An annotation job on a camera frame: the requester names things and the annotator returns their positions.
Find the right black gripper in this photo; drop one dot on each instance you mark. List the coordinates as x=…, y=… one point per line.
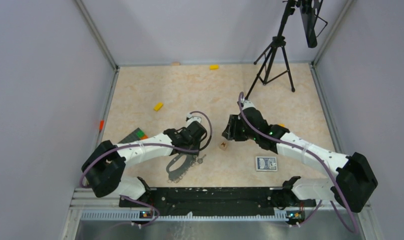
x=231, y=133

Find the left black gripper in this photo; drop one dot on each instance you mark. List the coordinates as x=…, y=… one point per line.
x=197, y=144

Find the metal key holder plate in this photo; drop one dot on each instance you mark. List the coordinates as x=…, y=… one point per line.
x=175, y=175

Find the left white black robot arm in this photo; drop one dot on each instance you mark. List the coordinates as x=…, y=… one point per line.
x=104, y=168

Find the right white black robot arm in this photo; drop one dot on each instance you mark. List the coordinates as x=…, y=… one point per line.
x=349, y=179

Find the wooden letter cube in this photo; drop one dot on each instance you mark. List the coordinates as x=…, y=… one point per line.
x=224, y=145

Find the blue playing card deck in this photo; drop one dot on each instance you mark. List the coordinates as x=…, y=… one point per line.
x=266, y=164

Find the yellow block centre left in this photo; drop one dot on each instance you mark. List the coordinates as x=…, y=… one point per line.
x=158, y=106

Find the black tripod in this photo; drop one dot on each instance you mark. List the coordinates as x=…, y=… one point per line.
x=278, y=42

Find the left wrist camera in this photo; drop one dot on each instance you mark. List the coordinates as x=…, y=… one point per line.
x=192, y=118

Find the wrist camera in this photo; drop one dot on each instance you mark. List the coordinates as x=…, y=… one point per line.
x=192, y=118
x=245, y=104

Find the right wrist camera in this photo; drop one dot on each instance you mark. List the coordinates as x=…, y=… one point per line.
x=245, y=104

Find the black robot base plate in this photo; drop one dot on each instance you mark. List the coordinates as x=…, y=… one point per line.
x=219, y=201

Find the orange red wall clip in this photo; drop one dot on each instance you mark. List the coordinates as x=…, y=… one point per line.
x=101, y=125

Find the white slotted cable duct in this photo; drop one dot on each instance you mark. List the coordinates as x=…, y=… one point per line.
x=137, y=215

